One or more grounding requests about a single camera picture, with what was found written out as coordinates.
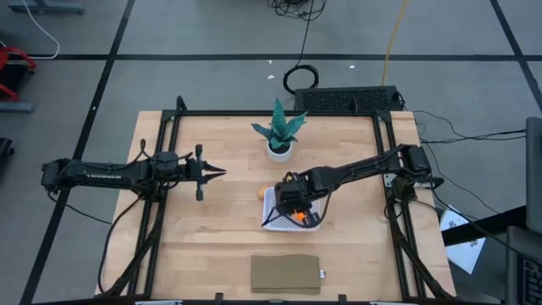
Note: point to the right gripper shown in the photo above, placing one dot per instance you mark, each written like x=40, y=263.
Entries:
x=309, y=201

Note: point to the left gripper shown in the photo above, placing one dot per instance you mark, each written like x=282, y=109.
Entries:
x=195, y=171

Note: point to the orange toy fruit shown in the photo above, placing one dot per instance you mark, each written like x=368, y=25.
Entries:
x=300, y=216

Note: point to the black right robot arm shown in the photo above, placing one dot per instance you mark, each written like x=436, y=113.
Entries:
x=360, y=167

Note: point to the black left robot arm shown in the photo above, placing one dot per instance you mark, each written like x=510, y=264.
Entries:
x=106, y=173

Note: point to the tan toy produce piece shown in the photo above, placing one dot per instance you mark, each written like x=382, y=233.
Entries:
x=261, y=192

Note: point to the white perforated plastic basket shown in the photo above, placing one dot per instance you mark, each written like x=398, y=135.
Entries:
x=275, y=222

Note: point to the olive folded cloth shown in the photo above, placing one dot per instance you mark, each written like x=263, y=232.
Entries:
x=283, y=275

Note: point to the snake plant in white pot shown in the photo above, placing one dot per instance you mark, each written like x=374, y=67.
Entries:
x=279, y=131

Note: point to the black table clamp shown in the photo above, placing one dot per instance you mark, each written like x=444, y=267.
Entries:
x=342, y=298
x=218, y=297

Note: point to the white paper sheet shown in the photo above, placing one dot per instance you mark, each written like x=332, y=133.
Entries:
x=463, y=250

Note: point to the black beam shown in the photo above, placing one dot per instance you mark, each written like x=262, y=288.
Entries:
x=487, y=226

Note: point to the grey furniture foot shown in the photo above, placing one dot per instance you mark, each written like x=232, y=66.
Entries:
x=17, y=107
x=46, y=6

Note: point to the grey equipment box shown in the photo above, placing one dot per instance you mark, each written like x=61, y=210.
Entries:
x=534, y=169
x=525, y=271

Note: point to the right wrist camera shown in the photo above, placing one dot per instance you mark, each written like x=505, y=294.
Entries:
x=289, y=192

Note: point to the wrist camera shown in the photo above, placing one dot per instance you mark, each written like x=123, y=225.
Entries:
x=289, y=192
x=165, y=160

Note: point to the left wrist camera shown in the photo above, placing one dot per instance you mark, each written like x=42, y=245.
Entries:
x=165, y=160

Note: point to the black aluminium table frame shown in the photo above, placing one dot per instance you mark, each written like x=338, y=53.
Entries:
x=275, y=113

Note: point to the silver aluminium bracket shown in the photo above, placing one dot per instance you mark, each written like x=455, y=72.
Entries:
x=387, y=303
x=158, y=303

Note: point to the red tubular frame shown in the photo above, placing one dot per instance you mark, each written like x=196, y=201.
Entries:
x=17, y=51

